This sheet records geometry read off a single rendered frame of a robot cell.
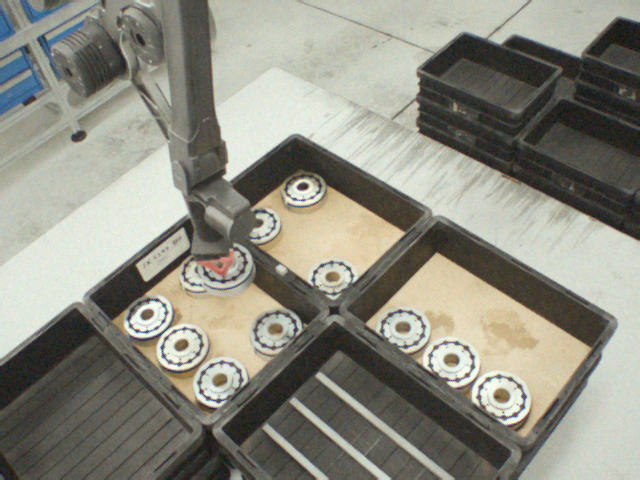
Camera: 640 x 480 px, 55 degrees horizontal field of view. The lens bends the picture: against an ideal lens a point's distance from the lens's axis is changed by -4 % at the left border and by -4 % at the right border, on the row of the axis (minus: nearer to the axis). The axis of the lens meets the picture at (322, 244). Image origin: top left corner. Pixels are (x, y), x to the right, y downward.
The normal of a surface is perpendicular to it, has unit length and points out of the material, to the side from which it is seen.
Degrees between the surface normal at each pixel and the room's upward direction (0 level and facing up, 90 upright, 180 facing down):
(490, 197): 0
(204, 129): 93
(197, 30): 93
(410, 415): 0
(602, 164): 0
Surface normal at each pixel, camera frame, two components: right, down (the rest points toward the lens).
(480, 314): -0.10, -0.63
